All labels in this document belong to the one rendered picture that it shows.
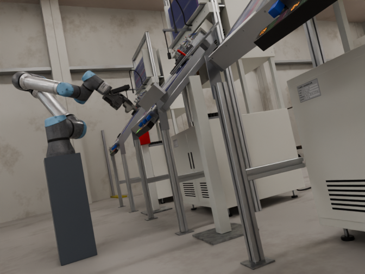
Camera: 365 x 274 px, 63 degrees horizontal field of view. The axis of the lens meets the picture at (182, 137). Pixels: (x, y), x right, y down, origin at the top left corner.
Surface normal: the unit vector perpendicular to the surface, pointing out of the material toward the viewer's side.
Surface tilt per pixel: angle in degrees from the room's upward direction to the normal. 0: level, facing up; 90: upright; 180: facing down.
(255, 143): 90
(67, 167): 90
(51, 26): 90
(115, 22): 90
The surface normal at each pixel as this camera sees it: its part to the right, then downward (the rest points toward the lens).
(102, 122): 0.43, -0.16
